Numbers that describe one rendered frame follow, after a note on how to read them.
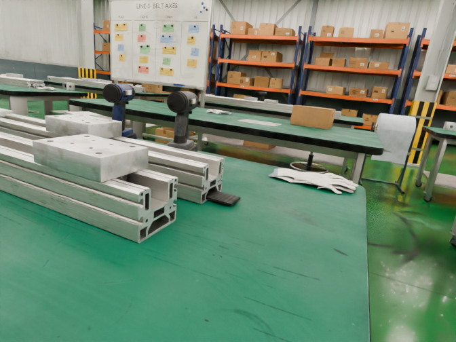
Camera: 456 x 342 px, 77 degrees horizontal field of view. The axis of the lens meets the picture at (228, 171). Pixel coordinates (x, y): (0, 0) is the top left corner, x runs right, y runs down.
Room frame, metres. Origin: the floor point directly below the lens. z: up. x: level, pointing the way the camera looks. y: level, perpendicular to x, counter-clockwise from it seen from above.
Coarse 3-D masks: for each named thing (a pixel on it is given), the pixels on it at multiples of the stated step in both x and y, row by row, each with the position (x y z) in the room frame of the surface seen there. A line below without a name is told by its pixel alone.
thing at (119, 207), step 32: (0, 160) 0.55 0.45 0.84; (32, 160) 0.49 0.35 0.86; (32, 192) 0.49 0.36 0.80; (64, 192) 0.46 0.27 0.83; (96, 192) 0.44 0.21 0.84; (128, 192) 0.40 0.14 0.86; (160, 192) 0.46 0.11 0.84; (96, 224) 0.43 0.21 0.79; (128, 224) 0.40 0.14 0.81; (160, 224) 0.45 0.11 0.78
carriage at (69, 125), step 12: (48, 120) 0.75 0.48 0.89; (60, 120) 0.73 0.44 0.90; (72, 120) 0.72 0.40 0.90; (84, 120) 0.74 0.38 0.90; (96, 120) 0.76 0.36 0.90; (108, 120) 0.78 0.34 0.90; (60, 132) 0.73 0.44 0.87; (72, 132) 0.71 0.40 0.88; (84, 132) 0.69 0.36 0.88; (96, 132) 0.71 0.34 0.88; (108, 132) 0.74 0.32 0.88; (120, 132) 0.78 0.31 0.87
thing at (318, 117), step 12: (144, 84) 5.25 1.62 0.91; (300, 108) 2.37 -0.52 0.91; (312, 108) 2.32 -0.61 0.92; (324, 108) 2.45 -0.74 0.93; (300, 120) 2.36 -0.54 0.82; (312, 120) 2.31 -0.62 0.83; (324, 120) 2.27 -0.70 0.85; (156, 132) 4.70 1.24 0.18; (168, 132) 4.60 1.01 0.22; (192, 132) 5.03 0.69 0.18; (252, 144) 4.11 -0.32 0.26; (264, 144) 4.03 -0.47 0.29
